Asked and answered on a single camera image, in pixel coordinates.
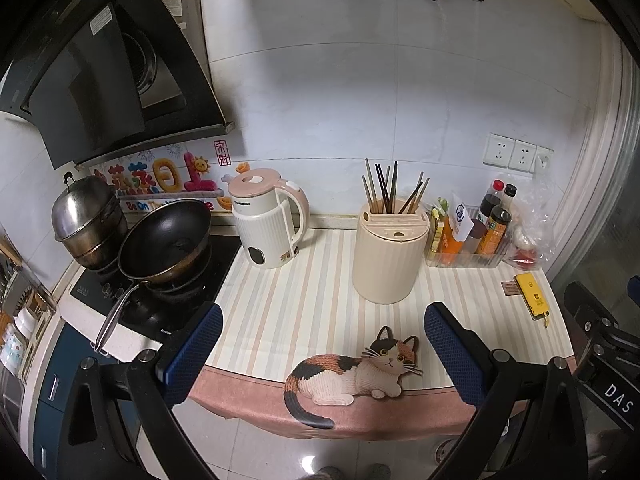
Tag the dish rack with bowls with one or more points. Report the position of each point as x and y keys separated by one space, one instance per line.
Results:
x=20 y=330

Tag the steel steamer pot with lid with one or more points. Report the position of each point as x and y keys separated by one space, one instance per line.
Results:
x=85 y=210

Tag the clear plastic bag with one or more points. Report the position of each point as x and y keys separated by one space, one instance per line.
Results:
x=542 y=210

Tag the brown card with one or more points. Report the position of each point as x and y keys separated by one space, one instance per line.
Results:
x=509 y=288

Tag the brown lid jar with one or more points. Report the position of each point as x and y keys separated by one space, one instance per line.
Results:
x=474 y=240

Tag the orange seasoning packet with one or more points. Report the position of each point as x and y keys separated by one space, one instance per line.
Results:
x=451 y=242

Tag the glass sliding door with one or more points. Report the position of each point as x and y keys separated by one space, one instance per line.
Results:
x=610 y=185

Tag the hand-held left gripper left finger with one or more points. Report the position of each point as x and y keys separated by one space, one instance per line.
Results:
x=195 y=345

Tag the white wall socket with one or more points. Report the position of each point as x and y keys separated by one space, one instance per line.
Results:
x=544 y=159
x=523 y=155
x=499 y=149

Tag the striped table mat pink edge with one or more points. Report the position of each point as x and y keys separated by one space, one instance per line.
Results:
x=300 y=300

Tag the black induction cooker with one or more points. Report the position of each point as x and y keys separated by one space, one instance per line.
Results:
x=150 y=315

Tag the colourful wall sticker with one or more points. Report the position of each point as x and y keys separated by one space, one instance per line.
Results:
x=160 y=180

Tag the black frying pan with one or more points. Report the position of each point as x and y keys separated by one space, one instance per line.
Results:
x=165 y=240

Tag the blue cabinet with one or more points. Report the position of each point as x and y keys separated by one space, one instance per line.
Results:
x=55 y=385

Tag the cream and pink electric kettle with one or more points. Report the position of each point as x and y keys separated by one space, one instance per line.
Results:
x=265 y=230

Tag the grey slipper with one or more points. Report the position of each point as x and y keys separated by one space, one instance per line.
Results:
x=327 y=474
x=380 y=472

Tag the black range hood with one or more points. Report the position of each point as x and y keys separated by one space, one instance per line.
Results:
x=100 y=85

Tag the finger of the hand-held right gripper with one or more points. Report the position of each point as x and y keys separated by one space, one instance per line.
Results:
x=590 y=310

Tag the orange label dark sauce bottle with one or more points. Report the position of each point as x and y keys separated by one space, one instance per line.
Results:
x=492 y=235

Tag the black cap sauce bottle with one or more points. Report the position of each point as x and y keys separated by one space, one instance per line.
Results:
x=509 y=192

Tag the cream ribbed utensil holder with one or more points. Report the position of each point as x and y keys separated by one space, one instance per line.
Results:
x=385 y=260

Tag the calico cat shaped mat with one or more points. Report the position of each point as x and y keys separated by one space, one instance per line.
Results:
x=340 y=375

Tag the red cap dark sauce bottle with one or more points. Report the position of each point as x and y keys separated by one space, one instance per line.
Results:
x=489 y=205

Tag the bunch of chopsticks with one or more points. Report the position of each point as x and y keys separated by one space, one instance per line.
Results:
x=394 y=190

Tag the white packet blue label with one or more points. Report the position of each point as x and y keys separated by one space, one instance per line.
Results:
x=460 y=215

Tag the yellow power bank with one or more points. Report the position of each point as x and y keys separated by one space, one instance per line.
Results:
x=532 y=297

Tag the clear plastic seasoning tray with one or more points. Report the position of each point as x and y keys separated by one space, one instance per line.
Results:
x=465 y=261

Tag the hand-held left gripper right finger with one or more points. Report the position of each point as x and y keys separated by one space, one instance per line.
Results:
x=450 y=350

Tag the red item in bag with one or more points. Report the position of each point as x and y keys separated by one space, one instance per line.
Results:
x=522 y=255

